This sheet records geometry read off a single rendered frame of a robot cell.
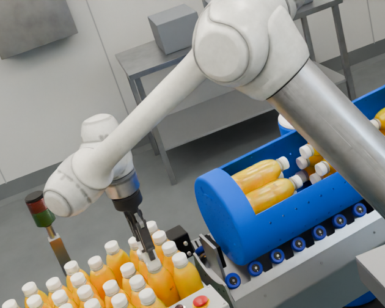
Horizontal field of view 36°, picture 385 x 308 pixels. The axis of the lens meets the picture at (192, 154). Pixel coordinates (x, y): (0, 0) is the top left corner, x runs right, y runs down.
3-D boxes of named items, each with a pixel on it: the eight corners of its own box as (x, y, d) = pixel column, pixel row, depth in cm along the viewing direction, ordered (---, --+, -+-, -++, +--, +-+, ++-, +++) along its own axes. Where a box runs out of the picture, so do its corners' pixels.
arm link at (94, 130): (109, 162, 157) (83, 190, 146) (88, 109, 150) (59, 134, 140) (144, 160, 152) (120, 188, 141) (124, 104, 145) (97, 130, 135)
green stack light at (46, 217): (57, 220, 188) (51, 208, 186) (38, 230, 186) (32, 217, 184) (53, 213, 194) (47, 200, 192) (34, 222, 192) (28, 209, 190)
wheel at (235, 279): (236, 269, 169) (234, 270, 171) (222, 277, 168) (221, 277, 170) (244, 283, 168) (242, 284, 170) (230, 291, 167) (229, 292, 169)
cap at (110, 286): (122, 287, 159) (120, 282, 159) (112, 297, 157) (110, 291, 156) (112, 285, 162) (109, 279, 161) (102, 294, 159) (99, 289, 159)
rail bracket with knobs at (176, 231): (199, 260, 193) (190, 234, 189) (179, 271, 191) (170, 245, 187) (186, 247, 202) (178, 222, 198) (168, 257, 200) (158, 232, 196)
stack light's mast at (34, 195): (65, 236, 191) (45, 194, 184) (46, 245, 189) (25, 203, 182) (60, 228, 196) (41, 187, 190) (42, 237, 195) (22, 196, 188)
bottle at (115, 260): (135, 307, 180) (114, 258, 173) (118, 304, 184) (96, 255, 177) (148, 291, 185) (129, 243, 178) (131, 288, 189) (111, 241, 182)
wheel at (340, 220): (342, 210, 180) (340, 211, 181) (330, 217, 178) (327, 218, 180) (350, 223, 179) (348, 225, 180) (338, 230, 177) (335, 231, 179)
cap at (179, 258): (181, 269, 159) (179, 264, 158) (171, 265, 162) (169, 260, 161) (190, 260, 161) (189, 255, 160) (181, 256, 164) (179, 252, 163)
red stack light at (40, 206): (51, 208, 186) (46, 197, 185) (32, 217, 184) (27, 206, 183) (47, 200, 192) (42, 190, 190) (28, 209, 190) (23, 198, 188)
